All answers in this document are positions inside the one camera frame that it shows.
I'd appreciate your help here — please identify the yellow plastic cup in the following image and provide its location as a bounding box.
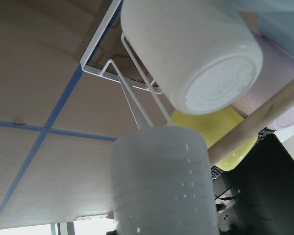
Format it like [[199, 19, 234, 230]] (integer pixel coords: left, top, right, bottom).
[[170, 105, 259, 172]]

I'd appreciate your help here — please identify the grey plastic cup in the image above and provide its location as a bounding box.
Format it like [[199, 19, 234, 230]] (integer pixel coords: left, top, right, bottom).
[[108, 126, 219, 235]]

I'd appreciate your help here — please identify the cream plastic cup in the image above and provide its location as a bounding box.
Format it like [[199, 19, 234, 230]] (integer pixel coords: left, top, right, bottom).
[[121, 0, 263, 115]]

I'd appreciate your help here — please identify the pink plastic cup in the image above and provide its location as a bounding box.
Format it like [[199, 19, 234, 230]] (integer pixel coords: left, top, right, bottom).
[[231, 34, 294, 131]]

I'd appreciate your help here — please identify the white wire cup rack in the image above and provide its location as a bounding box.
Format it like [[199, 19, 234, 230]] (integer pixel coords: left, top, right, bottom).
[[80, 0, 294, 166]]

